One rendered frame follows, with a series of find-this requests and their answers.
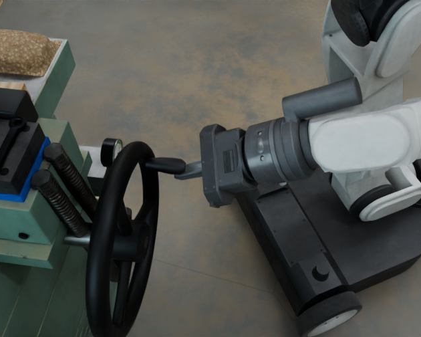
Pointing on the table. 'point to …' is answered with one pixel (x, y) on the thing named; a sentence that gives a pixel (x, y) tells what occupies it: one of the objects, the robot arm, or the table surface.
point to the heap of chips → (19, 52)
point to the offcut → (12, 85)
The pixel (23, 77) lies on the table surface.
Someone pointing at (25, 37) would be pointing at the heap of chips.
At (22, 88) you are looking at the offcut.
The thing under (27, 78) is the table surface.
